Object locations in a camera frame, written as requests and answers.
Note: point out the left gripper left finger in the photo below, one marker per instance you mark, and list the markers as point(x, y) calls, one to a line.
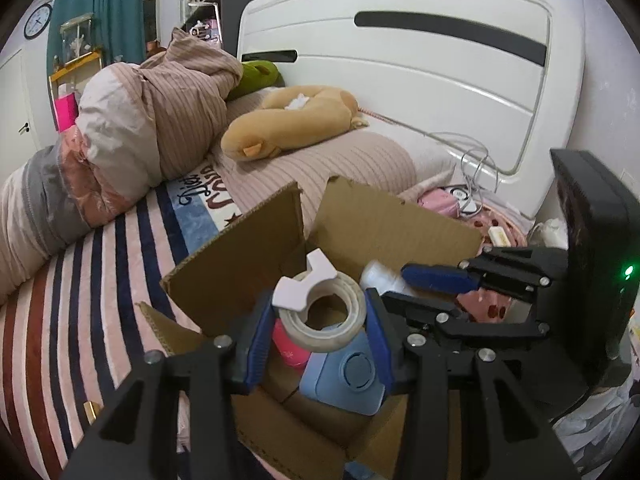
point(135, 435)

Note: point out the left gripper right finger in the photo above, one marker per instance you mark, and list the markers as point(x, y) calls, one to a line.
point(466, 407)

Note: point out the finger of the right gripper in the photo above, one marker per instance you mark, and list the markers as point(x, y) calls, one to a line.
point(516, 272)
point(449, 319)

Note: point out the light blue square device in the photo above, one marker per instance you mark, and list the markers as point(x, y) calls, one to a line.
point(345, 378)

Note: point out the white tape roll dispenser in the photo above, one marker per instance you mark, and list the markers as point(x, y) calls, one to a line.
point(322, 309)

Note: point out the pink bottle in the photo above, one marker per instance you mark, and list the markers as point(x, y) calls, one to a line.
point(291, 354)

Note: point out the gold lipstick tube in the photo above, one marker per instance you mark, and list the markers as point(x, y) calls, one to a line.
point(92, 410)

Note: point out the small white spray bottle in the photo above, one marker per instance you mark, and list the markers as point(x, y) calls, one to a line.
point(382, 279)

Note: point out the pink small plush item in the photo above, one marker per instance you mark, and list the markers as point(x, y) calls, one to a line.
point(455, 201)

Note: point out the striped plush blanket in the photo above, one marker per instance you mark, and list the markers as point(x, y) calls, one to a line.
point(70, 334)

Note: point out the pink ribbed pillow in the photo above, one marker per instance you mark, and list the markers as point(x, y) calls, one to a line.
point(394, 160)

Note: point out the white bed headboard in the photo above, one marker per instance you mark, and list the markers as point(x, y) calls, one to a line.
point(497, 81)

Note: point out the tan plush toy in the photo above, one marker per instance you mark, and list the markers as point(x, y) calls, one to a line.
point(291, 118)

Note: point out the green plush toy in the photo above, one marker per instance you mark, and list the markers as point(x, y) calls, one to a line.
point(257, 75)

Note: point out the rolled pink grey duvet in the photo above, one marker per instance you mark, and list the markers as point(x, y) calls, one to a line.
point(138, 126)

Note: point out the white door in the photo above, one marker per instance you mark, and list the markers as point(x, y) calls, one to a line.
point(18, 141)

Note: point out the pink bag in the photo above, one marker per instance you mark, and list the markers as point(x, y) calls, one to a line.
point(65, 106)

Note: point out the yellow shelf cabinet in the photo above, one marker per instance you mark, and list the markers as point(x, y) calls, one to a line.
point(77, 73)

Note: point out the glass display case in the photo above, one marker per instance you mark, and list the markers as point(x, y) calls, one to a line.
point(77, 38)

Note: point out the teal curtain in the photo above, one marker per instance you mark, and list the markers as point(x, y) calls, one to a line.
point(117, 28)

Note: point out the black wall clock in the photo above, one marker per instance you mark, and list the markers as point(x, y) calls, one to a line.
point(37, 22)

